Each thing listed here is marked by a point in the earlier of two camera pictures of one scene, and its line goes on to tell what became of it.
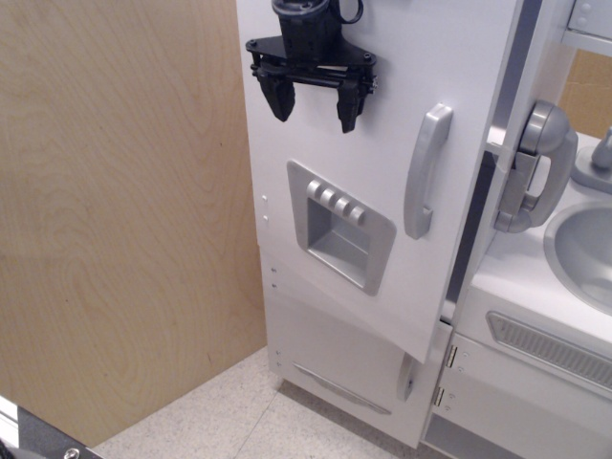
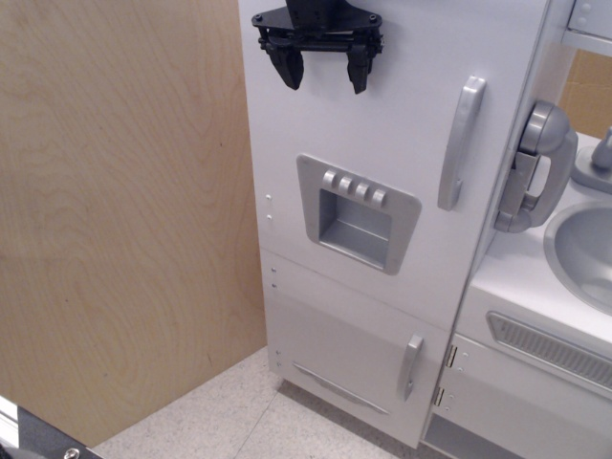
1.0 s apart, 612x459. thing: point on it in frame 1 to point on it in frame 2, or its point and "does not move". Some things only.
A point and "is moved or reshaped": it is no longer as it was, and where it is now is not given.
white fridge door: x=383 y=221 is moved or reshaped
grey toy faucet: x=602 y=153 does not move
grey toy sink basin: x=578 y=247 does not move
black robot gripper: x=310 y=48 to x=319 y=26
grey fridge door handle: x=435 y=128 to x=468 y=112
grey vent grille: x=553 y=350 does not move
